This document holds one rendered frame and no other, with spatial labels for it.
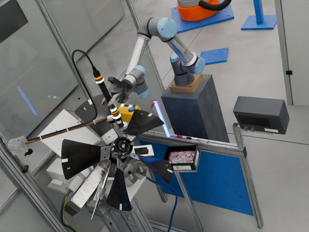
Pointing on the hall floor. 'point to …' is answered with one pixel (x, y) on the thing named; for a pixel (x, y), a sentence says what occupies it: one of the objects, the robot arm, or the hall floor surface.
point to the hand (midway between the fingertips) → (105, 102)
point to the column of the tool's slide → (32, 189)
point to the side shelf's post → (108, 224)
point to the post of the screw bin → (189, 201)
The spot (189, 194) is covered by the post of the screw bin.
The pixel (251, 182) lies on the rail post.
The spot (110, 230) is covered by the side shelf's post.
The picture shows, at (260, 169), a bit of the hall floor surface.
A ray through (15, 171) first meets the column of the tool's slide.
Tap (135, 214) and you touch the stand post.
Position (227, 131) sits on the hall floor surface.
